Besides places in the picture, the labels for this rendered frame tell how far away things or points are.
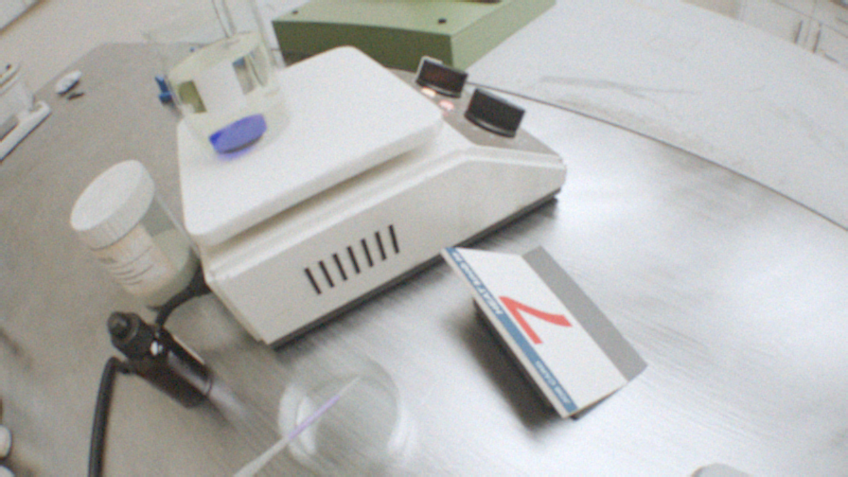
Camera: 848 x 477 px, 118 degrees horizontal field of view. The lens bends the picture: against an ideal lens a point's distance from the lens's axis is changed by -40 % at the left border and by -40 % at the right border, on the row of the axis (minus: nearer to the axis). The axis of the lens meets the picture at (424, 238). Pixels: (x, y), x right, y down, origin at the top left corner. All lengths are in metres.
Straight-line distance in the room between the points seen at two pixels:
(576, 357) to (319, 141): 0.14
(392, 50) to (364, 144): 0.27
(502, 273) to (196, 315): 0.18
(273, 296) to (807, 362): 0.29
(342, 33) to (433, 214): 0.31
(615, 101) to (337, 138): 0.26
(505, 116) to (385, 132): 0.08
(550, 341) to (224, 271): 0.14
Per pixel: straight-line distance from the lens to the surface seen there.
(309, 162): 0.17
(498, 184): 0.21
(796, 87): 0.60
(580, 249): 0.24
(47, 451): 0.33
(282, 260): 0.18
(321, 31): 0.50
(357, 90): 0.21
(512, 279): 0.20
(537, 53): 0.45
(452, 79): 0.28
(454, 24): 0.41
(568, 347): 0.18
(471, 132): 0.21
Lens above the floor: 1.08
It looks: 49 degrees down
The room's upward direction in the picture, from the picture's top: 10 degrees counter-clockwise
